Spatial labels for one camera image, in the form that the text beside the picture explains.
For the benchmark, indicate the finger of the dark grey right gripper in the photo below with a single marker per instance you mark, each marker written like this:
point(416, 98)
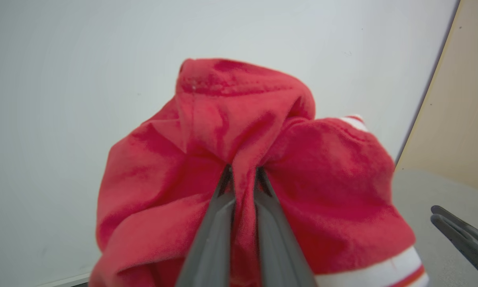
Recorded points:
point(468, 249)
point(468, 229)

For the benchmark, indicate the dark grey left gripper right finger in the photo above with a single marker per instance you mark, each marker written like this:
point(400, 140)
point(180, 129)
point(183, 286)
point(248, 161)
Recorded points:
point(272, 239)

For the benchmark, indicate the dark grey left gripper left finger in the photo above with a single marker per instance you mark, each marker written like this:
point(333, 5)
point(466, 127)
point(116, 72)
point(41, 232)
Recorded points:
point(215, 239)

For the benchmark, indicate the red garment with white stripes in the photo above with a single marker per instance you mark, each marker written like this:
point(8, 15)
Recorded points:
point(175, 159)

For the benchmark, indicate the beige wall panel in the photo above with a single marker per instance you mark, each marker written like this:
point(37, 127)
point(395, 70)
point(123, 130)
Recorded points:
point(462, 99)

